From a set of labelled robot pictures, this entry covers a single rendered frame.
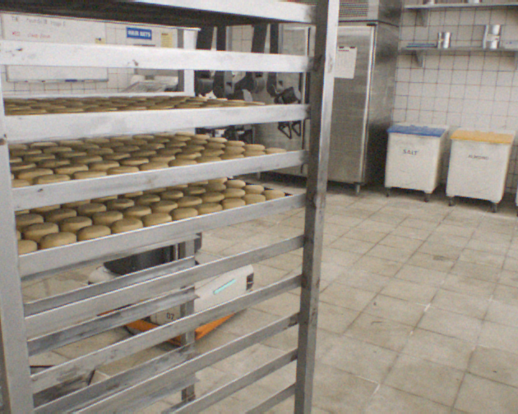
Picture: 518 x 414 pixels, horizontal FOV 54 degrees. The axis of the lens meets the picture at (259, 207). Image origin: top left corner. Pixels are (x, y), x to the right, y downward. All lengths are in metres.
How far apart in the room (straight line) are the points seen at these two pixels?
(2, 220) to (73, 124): 0.16
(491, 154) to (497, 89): 0.89
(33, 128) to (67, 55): 0.10
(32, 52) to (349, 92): 4.81
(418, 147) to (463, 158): 0.44
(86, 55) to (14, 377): 0.43
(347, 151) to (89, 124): 4.80
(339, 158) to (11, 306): 4.93
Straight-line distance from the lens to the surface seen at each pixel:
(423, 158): 5.49
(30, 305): 1.25
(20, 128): 0.71
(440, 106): 6.08
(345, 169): 5.47
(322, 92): 1.01
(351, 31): 5.41
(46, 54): 0.72
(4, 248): 0.70
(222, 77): 2.07
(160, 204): 0.96
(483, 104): 6.01
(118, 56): 0.76
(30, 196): 0.72
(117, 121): 0.76
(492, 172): 5.40
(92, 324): 1.34
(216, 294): 2.53
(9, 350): 0.75
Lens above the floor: 1.31
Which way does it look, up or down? 15 degrees down
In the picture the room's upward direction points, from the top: 2 degrees clockwise
